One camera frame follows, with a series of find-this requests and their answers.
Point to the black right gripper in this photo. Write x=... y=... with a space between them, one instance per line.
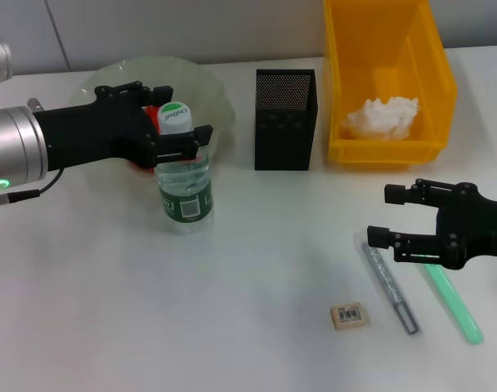
x=477 y=228

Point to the pale green glass fruit plate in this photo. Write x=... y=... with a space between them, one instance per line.
x=207 y=94

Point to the green pen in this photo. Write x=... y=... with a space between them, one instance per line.
x=457 y=302

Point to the grey pen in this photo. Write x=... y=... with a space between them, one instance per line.
x=389 y=286

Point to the yellow plastic bin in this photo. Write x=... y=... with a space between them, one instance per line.
x=355 y=61

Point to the white paper ball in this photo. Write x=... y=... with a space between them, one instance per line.
x=381 y=118

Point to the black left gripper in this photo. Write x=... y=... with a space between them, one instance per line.
x=93 y=130

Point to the beige eraser with barcode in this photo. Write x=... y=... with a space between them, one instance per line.
x=350 y=317

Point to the black mesh pen holder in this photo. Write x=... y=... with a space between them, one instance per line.
x=284 y=122

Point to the clear green-label water bottle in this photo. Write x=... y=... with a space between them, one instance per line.
x=185 y=192

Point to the orange red fruit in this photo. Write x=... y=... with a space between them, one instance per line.
x=152 y=118

